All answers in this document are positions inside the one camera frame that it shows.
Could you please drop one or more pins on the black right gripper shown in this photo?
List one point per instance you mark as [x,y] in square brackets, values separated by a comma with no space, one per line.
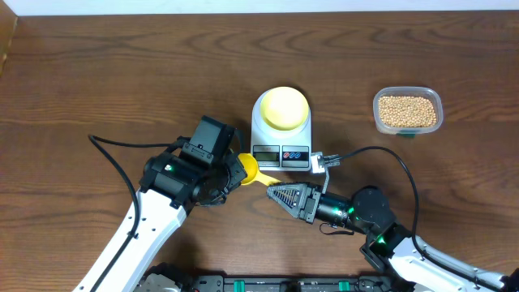
[298,210]

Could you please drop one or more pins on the yellow plastic measuring scoop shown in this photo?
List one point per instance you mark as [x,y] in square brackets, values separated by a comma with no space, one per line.
[252,169]

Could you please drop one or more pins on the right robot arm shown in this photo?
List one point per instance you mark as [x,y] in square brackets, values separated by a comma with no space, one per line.
[389,246]

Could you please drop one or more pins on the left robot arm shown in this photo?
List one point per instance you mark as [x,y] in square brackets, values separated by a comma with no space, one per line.
[200,170]

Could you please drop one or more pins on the white digital kitchen scale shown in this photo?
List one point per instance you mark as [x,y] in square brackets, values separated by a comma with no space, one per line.
[280,150]

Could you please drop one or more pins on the yellow plastic bowl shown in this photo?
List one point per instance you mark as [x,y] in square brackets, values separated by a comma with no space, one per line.
[284,108]

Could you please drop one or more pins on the soybeans pile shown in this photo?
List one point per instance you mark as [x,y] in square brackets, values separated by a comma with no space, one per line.
[407,111]

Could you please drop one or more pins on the clear plastic container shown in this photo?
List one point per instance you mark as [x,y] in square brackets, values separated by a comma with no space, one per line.
[408,91]

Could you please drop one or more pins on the brown cardboard edge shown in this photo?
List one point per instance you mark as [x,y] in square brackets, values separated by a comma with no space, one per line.
[8,23]

